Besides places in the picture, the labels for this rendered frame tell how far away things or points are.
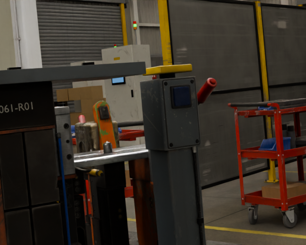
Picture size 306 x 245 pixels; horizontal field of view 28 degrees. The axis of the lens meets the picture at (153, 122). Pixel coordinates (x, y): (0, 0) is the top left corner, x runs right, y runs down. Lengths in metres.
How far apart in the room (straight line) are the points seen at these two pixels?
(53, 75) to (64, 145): 0.23
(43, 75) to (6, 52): 7.65
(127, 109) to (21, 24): 6.47
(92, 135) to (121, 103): 10.14
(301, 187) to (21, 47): 2.55
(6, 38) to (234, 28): 3.37
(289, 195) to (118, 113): 7.24
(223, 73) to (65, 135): 5.22
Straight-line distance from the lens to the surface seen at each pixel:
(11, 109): 0.83
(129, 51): 11.38
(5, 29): 8.51
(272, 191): 4.81
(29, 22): 5.27
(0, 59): 8.40
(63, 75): 0.83
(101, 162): 1.19
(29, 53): 5.22
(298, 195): 4.84
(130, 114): 11.44
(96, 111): 1.44
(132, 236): 1.84
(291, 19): 7.55
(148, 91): 0.97
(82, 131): 1.48
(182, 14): 5.77
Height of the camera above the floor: 1.12
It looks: 3 degrees down
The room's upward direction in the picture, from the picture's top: 5 degrees counter-clockwise
